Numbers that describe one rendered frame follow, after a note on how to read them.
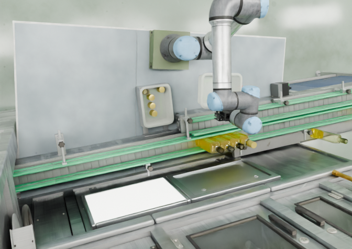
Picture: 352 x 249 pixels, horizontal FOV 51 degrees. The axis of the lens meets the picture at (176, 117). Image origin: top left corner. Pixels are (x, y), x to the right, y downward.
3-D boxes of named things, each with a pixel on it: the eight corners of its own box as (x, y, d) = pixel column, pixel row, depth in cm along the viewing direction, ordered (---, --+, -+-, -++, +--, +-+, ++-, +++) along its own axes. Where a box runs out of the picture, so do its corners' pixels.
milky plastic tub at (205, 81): (194, 71, 181) (201, 72, 173) (233, 72, 189) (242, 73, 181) (193, 106, 184) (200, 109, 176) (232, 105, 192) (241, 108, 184)
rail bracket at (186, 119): (180, 136, 201) (189, 142, 189) (177, 106, 197) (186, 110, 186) (186, 135, 202) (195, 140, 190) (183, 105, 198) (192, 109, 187)
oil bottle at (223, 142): (205, 144, 207) (222, 153, 187) (204, 134, 206) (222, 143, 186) (213, 142, 209) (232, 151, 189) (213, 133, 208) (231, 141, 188)
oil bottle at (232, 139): (213, 142, 209) (232, 151, 189) (213, 132, 208) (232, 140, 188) (222, 140, 211) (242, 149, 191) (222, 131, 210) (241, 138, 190)
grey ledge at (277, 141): (227, 154, 224) (236, 158, 214) (226, 139, 223) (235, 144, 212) (346, 126, 256) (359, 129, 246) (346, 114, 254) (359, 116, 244)
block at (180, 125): (175, 131, 207) (180, 133, 200) (174, 114, 205) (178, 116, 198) (181, 129, 208) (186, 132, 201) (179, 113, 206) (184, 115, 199)
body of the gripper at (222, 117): (214, 102, 170) (227, 109, 160) (230, 102, 173) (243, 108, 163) (213, 118, 172) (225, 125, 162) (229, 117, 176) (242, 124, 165)
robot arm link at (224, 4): (213, -19, 135) (216, 112, 140) (240, -18, 139) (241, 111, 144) (201, -12, 146) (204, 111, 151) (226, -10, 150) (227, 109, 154)
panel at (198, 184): (81, 201, 176) (92, 232, 145) (81, 195, 176) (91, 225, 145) (243, 162, 207) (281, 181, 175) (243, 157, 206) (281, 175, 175)
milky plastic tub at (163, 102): (140, 125, 205) (144, 128, 197) (135, 86, 200) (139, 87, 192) (169, 120, 211) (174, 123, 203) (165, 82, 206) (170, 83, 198)
